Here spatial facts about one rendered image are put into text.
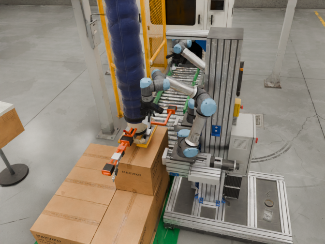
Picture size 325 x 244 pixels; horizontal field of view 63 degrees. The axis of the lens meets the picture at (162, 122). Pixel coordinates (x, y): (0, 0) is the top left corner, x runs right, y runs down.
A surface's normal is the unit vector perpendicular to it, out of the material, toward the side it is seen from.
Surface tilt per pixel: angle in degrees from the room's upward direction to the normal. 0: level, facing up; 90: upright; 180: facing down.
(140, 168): 90
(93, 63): 90
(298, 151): 0
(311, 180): 0
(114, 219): 0
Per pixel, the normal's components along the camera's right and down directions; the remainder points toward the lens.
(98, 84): -0.26, 0.59
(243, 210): -0.05, -0.80
